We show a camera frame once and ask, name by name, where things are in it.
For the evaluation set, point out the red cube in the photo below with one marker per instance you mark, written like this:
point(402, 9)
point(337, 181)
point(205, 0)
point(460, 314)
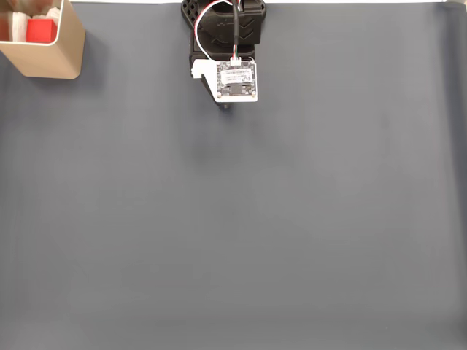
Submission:
point(40, 31)

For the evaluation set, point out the tan open box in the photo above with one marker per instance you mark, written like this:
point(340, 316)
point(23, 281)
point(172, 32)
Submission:
point(54, 58)

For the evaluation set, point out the gray table mat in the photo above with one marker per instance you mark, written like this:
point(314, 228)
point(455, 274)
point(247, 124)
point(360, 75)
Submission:
point(292, 218)

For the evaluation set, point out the white foam padding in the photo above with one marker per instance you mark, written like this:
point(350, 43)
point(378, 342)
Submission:
point(18, 27)

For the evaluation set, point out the camera board on white mount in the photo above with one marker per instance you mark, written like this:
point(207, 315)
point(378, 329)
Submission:
point(237, 80)

